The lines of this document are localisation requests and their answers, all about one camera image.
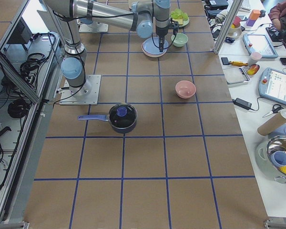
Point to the white pink cup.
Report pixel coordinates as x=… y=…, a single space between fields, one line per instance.
x=254 y=58

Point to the toy mango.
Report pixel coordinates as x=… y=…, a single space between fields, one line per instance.
x=253 y=69

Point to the kitchen scale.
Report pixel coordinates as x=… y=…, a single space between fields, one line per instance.
x=236 y=76

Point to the cardboard tube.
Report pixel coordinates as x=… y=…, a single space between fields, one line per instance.
x=273 y=123

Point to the steel mixing bowl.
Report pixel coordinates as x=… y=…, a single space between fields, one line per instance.
x=277 y=143

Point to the blue plate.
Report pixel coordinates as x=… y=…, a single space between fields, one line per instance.
x=154 y=41

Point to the pink plate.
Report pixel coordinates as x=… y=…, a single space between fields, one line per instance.
x=152 y=51

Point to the purple orange block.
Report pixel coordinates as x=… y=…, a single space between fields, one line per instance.
x=254 y=15

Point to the green plate with sandwich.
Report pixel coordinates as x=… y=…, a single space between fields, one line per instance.
x=180 y=16

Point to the grey blue plate lid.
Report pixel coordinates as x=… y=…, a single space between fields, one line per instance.
x=279 y=131

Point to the cream white plate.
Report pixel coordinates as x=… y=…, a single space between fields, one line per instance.
x=154 y=55

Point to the white bowl with toys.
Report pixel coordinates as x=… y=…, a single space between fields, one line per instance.
x=235 y=29

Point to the green bowl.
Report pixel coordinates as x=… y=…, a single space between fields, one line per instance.
x=179 y=40

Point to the pink bowl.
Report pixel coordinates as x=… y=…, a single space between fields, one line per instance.
x=185 y=89

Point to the scissors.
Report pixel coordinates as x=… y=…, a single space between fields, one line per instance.
x=275 y=109

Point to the grey green pot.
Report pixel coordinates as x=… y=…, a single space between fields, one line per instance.
x=262 y=161

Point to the blue saucepan with glass lid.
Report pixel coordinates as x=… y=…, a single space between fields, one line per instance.
x=122 y=117

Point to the far teach pendant tablet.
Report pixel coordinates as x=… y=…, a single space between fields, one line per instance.
x=259 y=43

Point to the yellow screwdriver tool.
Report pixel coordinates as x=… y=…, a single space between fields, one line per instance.
x=237 y=63

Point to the blue cup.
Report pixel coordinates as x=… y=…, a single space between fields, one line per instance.
x=278 y=158

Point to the black control box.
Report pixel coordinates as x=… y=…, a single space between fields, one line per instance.
x=21 y=35

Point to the teach pendant tablet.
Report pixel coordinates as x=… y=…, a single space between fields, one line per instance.
x=272 y=85
x=259 y=43

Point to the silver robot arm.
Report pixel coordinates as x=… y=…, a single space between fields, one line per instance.
x=99 y=36
x=145 y=18

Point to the aluminium frame post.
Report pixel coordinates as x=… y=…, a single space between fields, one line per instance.
x=234 y=8

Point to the black phone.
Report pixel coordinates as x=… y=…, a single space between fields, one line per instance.
x=225 y=61

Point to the near teach pendant tablet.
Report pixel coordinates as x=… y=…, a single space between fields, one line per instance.
x=272 y=85

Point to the seated person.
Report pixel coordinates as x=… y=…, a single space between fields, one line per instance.
x=277 y=16

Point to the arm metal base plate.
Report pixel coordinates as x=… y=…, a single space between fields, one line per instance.
x=87 y=95
x=95 y=27

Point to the black power adapter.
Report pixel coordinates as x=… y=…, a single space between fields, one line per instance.
x=242 y=103

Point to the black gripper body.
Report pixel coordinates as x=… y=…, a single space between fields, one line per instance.
x=161 y=32

